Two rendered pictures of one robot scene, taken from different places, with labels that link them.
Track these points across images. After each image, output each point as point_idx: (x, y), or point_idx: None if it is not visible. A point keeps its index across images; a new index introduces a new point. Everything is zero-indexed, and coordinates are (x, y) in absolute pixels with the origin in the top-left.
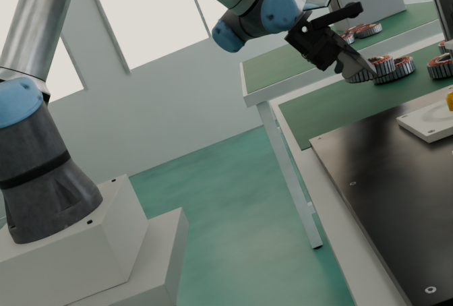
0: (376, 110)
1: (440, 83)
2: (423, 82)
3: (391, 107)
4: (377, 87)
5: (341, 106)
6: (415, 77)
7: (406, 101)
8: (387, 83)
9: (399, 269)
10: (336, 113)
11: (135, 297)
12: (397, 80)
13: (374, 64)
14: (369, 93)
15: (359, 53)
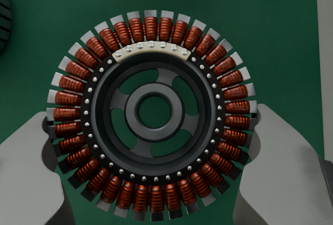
0: (246, 132)
1: None
2: None
3: (262, 103)
4: (4, 80)
5: (80, 190)
6: None
7: (257, 70)
8: (1, 51)
9: None
10: (132, 209)
11: None
12: (15, 27)
13: (244, 98)
14: (45, 109)
15: (332, 164)
